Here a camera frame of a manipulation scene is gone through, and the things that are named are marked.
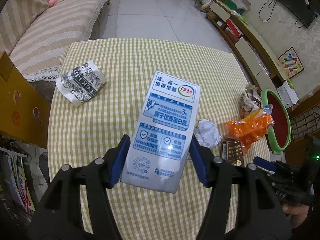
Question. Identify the wooden tv cabinet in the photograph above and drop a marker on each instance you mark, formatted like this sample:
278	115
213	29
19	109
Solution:
249	47

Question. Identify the red green trash bin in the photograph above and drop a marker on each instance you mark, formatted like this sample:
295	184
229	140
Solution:
279	135

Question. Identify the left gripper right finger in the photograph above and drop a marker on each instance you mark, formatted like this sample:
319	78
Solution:
259	213

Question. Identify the black white patterned wrapper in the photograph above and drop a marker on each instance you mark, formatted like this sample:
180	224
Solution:
81	84

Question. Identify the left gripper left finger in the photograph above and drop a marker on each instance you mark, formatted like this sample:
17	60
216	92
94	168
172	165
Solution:
58	215

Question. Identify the white blue milk carton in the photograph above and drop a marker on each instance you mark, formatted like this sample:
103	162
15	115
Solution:
163	133

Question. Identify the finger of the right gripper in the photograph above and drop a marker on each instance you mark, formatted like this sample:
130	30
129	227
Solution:
262	163

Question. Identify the person right hand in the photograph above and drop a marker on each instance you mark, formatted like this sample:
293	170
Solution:
298	213

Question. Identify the orange cardboard box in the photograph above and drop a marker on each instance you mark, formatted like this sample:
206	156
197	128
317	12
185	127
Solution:
24	112

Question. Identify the orange snack bag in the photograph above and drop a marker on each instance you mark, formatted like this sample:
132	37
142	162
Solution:
252	128

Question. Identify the yellow green checkered tablecloth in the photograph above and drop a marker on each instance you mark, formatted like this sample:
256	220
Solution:
78	135

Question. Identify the green box with paper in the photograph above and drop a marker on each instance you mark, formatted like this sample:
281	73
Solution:
240	6

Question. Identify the chinese checkers board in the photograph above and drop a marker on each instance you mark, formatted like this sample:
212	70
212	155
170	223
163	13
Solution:
290	64

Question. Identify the crumpled white paper ball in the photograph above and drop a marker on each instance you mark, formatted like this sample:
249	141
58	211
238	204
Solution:
207	133

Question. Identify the crumpled printed paper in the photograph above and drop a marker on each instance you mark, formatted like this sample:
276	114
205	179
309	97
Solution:
249	101

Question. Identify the beige striped sofa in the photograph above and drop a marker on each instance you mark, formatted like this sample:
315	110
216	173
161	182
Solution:
35	35

